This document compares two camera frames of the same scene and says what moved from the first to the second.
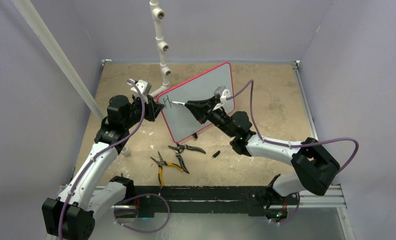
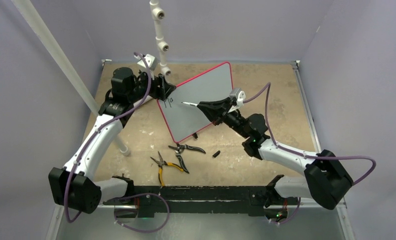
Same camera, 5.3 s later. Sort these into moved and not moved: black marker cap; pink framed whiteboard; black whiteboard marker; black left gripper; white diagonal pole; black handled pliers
Moved: black left gripper; black whiteboard marker
Not moved: white diagonal pole; pink framed whiteboard; black marker cap; black handled pliers
